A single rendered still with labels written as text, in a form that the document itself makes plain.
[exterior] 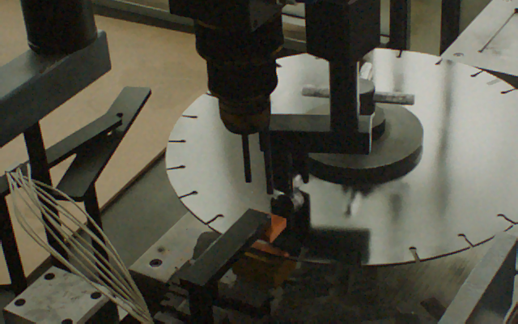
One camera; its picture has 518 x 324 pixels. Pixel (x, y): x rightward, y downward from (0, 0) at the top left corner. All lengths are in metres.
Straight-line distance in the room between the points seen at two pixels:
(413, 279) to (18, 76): 0.37
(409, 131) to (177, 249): 0.24
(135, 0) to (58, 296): 0.82
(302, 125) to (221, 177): 0.10
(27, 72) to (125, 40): 0.69
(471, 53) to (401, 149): 0.29
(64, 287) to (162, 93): 0.56
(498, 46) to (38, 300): 0.57
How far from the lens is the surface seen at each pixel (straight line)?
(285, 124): 0.78
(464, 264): 0.90
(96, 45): 0.87
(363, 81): 0.85
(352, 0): 0.70
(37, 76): 0.82
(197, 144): 0.88
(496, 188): 0.82
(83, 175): 0.92
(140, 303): 0.79
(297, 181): 0.80
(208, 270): 0.70
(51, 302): 0.84
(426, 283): 0.88
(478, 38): 1.14
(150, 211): 1.15
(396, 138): 0.86
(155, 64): 1.43
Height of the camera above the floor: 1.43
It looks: 34 degrees down
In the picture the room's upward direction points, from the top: 4 degrees counter-clockwise
